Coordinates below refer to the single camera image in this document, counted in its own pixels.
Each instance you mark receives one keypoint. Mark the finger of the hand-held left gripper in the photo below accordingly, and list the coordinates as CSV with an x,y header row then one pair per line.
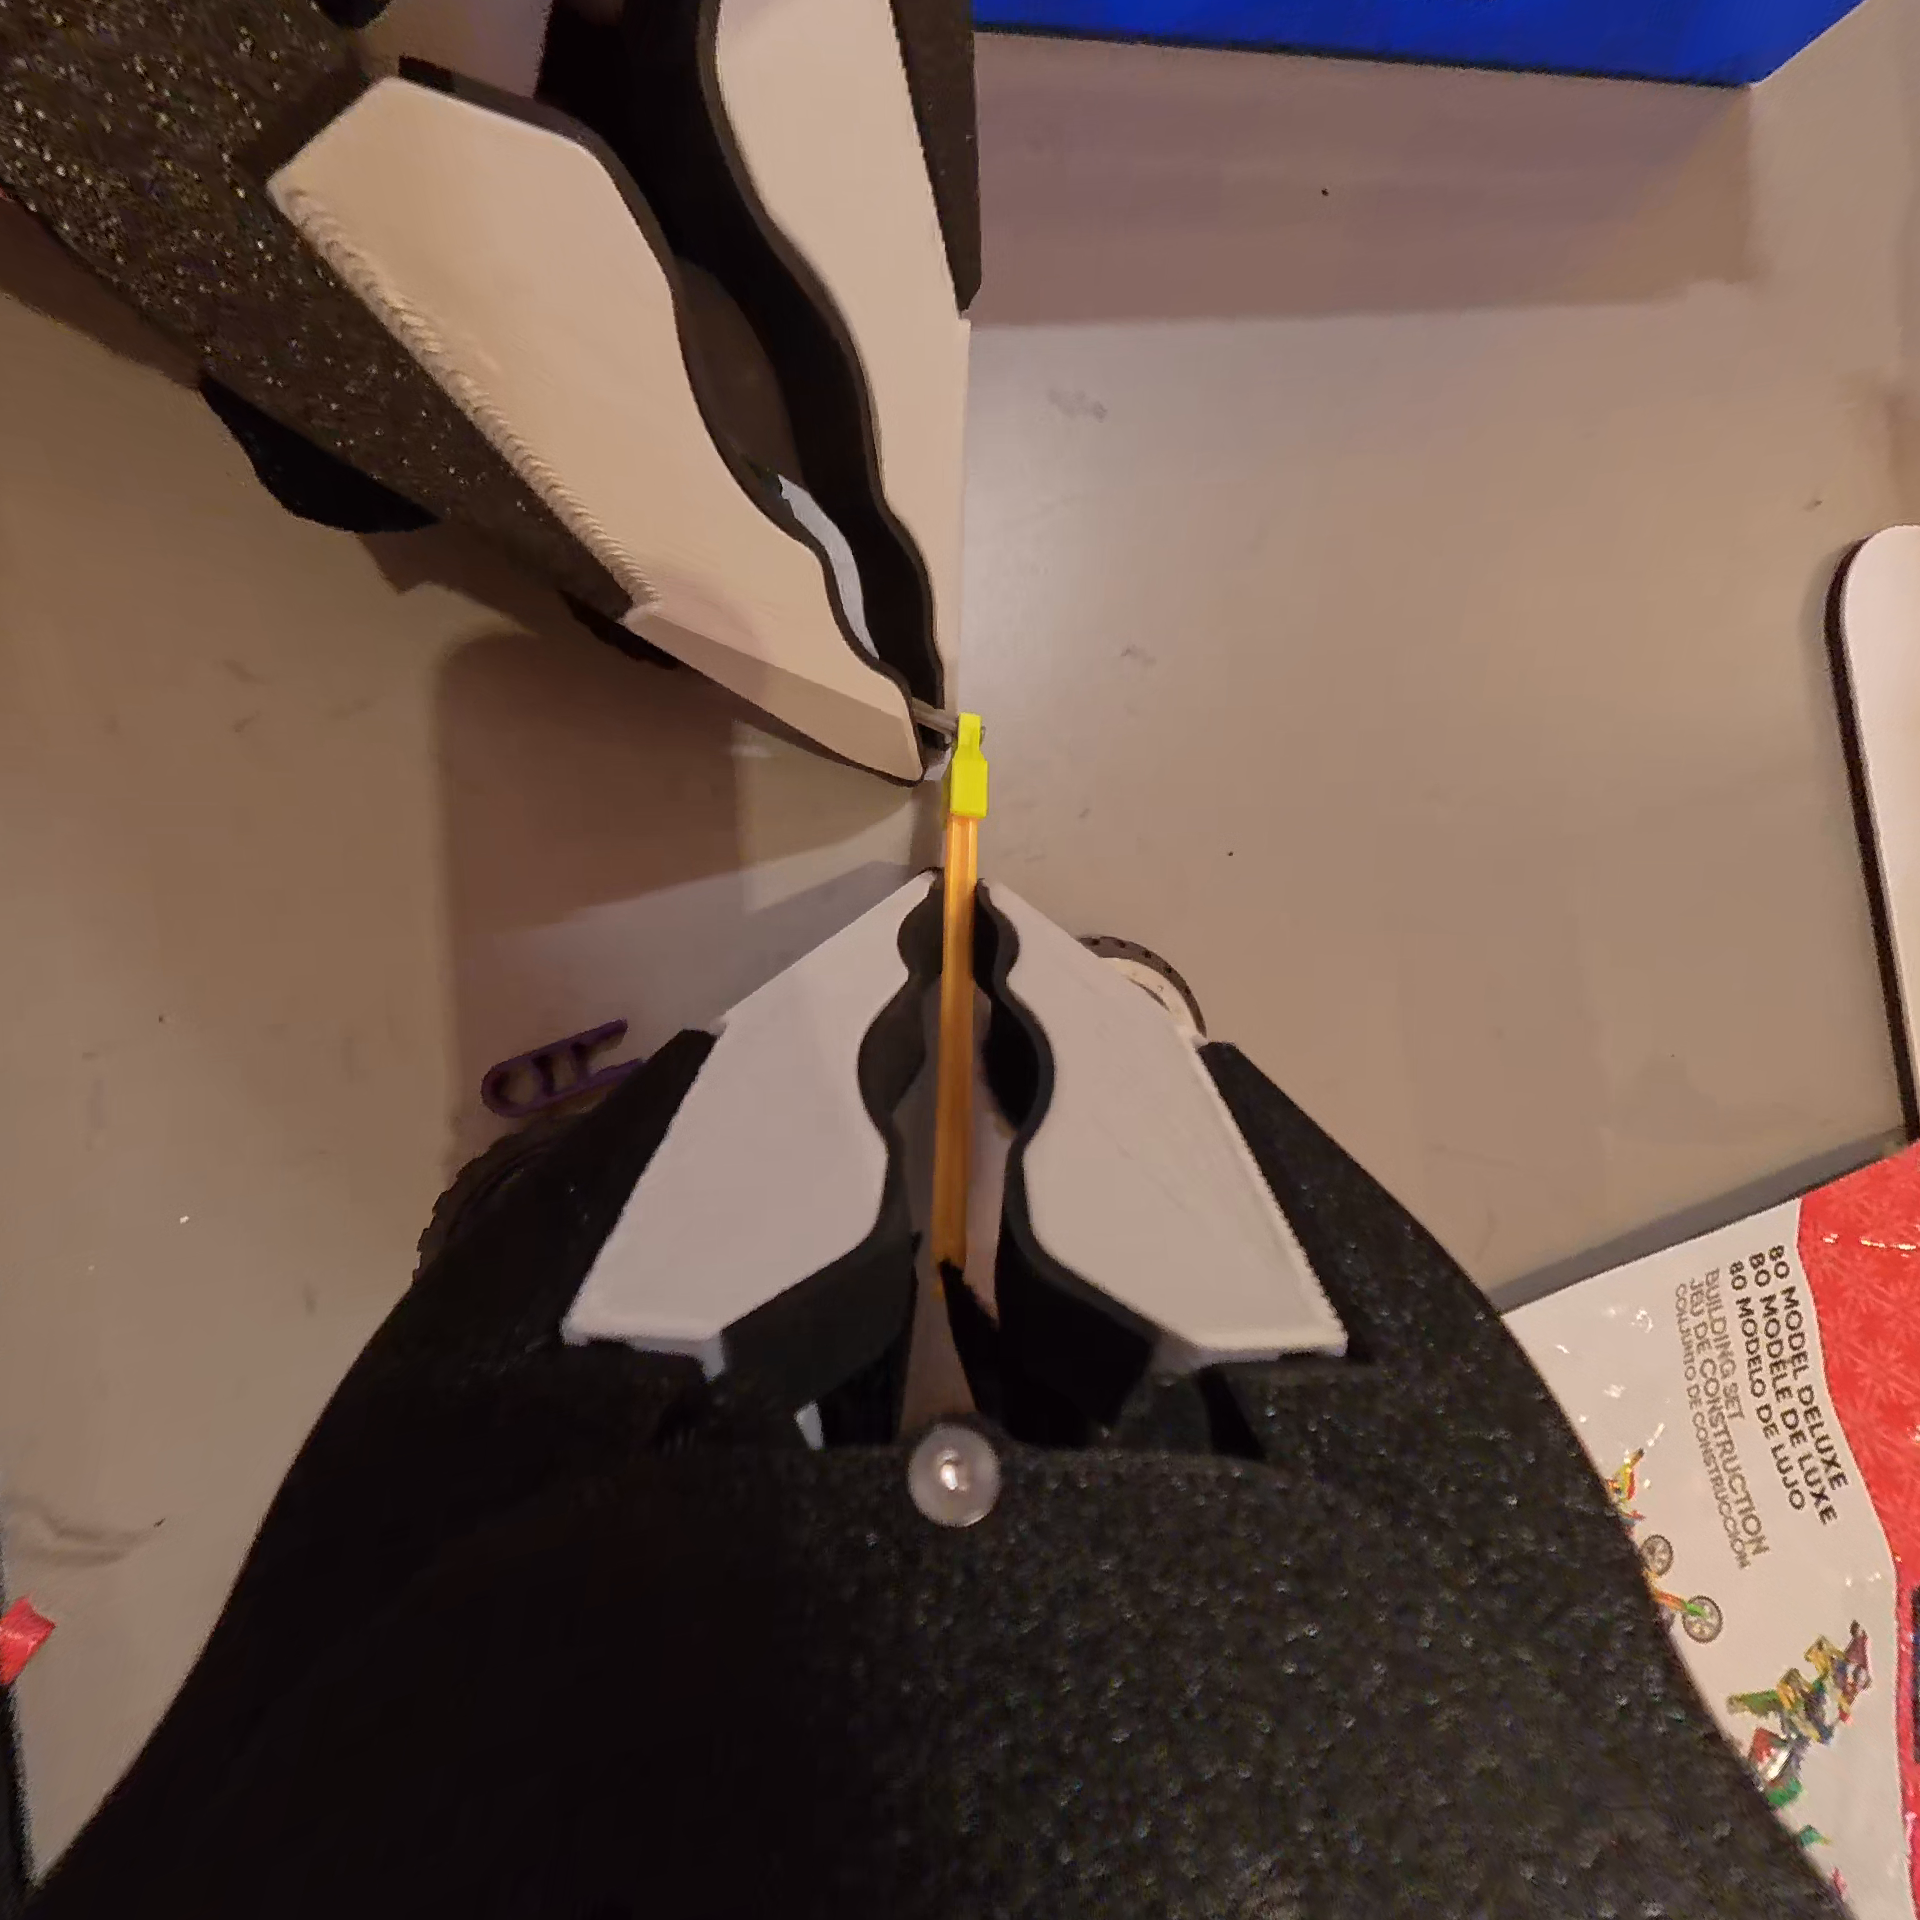
x,y
868,225
524,329

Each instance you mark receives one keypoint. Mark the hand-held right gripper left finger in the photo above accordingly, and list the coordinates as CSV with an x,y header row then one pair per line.
x,y
733,1170

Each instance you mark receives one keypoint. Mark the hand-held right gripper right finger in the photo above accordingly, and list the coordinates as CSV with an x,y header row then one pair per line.
x,y
1170,1170

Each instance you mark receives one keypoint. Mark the orange plastic rod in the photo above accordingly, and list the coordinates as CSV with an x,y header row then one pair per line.
x,y
955,1050

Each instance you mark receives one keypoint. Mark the yellow plastic connector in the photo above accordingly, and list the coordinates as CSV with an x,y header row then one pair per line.
x,y
967,779

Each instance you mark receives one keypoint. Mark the dark grey thin rod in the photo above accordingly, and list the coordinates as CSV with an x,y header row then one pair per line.
x,y
933,723

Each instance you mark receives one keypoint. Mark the grey toy wheel black tire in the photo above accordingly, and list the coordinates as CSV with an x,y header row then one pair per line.
x,y
1140,966

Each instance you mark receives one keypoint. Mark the purple plastic connector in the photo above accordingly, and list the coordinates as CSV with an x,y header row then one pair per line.
x,y
546,1077

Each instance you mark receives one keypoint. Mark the blue plastic bin white tag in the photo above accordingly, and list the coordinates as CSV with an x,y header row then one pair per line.
x,y
1349,30

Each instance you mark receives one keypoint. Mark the white document stand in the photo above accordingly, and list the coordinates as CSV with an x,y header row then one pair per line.
x,y
1882,825

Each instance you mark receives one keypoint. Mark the small red piece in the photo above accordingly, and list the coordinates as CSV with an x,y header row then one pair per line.
x,y
23,1637

